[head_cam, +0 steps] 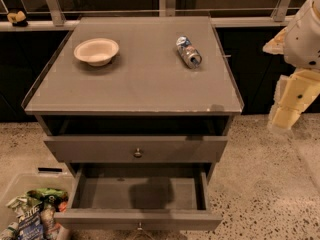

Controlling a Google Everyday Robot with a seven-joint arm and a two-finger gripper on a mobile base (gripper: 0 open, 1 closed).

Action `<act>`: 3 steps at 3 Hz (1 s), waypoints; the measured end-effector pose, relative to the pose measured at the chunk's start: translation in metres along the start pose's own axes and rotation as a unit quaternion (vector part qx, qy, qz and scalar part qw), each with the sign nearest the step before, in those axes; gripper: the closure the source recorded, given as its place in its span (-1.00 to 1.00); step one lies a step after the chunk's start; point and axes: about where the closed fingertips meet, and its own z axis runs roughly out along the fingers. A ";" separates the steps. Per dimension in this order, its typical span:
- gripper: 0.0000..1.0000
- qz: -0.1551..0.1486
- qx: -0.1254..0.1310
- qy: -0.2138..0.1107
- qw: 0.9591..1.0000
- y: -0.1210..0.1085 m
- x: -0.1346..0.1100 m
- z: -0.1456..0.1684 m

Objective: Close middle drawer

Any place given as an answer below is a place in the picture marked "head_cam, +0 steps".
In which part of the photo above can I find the grey top drawer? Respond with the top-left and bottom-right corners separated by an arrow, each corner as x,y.
44,136 -> 227,163

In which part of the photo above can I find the clear plastic bin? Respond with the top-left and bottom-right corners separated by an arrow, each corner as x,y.
0,174 -> 73,240

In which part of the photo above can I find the yellow black object on ledge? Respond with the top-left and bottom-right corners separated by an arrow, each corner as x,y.
7,11 -> 28,27

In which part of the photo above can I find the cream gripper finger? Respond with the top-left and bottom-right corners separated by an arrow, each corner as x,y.
268,104 -> 300,130

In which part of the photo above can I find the green chip bag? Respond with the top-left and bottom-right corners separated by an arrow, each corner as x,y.
27,188 -> 69,212

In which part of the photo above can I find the grey drawer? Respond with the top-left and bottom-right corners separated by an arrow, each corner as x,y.
44,136 -> 227,163
55,164 -> 222,231

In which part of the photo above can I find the crushed blue soda can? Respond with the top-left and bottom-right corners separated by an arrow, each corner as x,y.
176,36 -> 202,69

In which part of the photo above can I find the grey drawer cabinet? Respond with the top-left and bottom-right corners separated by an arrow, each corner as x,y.
21,15 -> 245,185

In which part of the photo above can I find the metal window railing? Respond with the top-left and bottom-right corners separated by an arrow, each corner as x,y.
0,0 -> 306,31

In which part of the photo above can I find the blue snack bag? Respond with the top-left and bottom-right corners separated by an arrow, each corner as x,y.
18,207 -> 43,240

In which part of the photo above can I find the white paper bowl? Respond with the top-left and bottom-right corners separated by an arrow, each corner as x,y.
74,38 -> 119,67

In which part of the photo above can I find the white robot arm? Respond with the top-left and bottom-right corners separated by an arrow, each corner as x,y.
262,0 -> 320,131

